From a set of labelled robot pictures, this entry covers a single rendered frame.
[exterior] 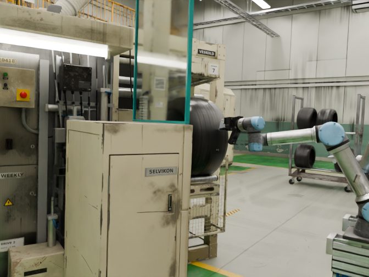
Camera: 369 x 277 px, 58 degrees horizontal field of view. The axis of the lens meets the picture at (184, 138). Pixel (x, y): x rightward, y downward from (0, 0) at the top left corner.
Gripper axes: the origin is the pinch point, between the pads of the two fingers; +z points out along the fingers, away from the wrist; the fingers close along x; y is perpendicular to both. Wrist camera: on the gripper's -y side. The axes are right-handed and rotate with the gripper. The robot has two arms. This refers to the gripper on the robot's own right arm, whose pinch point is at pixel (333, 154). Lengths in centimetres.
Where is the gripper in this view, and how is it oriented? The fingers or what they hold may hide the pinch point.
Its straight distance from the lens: 285.6
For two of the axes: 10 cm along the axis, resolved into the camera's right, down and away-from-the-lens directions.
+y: 0.8, 9.9, 1.2
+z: -4.9, -0.6, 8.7
